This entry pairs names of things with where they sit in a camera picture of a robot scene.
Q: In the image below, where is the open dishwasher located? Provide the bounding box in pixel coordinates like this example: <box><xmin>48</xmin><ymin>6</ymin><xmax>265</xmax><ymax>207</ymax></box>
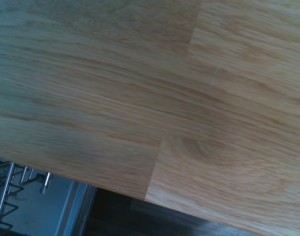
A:
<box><xmin>0</xmin><ymin>157</ymin><xmax>99</xmax><ymax>236</ymax></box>

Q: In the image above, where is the wire dishwasher rack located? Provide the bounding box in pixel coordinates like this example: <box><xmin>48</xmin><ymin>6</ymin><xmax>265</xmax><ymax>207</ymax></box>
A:
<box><xmin>0</xmin><ymin>157</ymin><xmax>54</xmax><ymax>236</ymax></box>

